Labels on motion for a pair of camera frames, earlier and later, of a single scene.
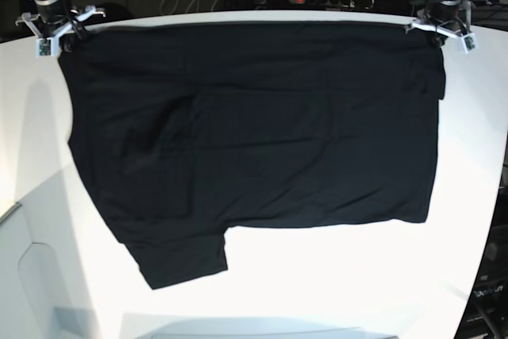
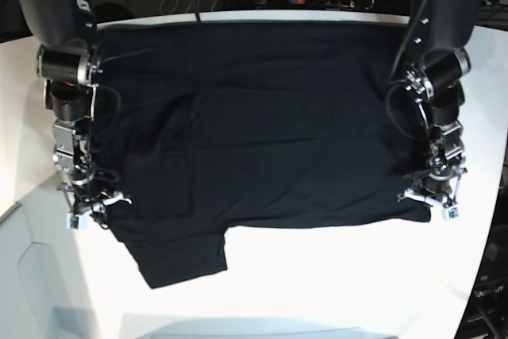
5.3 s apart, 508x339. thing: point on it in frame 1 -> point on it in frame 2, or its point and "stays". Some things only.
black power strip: [351, 0] stays
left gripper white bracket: [69, 41] -> [108, 201]
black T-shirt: [180, 131] stays
